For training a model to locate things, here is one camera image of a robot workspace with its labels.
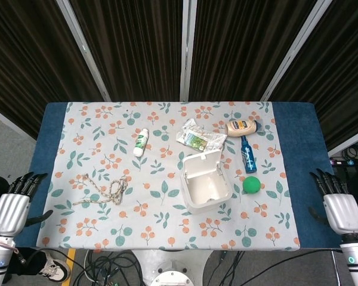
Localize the blue spray bottle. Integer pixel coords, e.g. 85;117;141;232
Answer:
240;135;258;174

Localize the beige braided rope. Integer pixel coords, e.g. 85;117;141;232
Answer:
72;173;129;206

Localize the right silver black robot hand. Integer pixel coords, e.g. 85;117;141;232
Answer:
308;168;358;235

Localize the aluminium frame post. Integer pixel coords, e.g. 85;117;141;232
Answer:
179;0;197;102
55;0;112;102
261;0;328;102

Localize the green foam ball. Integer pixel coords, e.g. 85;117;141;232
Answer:
242;176;262;195

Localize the white lidded trash bin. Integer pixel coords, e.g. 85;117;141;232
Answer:
178;149;233;215

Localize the black power strip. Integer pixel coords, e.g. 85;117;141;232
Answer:
329;158;356;167

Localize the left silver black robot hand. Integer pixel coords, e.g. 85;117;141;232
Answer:
0;172;54;238

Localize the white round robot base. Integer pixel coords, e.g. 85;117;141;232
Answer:
131;249;215;286

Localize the beige mayonnaise squeeze bottle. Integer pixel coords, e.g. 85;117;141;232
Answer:
225;119;265;138

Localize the white black sneaker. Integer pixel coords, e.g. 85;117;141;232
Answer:
38;251;71;283

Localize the floral leaf berry tablecloth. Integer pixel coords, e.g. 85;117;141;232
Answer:
35;101;301;250

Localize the blue table cover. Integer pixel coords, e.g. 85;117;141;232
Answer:
16;102;342;250

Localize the white bottle with green label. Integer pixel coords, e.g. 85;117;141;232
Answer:
133;128;150;157

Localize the black floor cable bundle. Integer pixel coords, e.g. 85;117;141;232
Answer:
71;249;144;286
217;249;341;286

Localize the clear crumpled plastic wrapper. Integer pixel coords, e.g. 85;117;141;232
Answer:
183;118;206;133

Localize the dark brown pleated curtain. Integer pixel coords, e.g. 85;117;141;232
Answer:
268;0;358;151
69;0;185;102
188;0;319;102
0;0;106;141

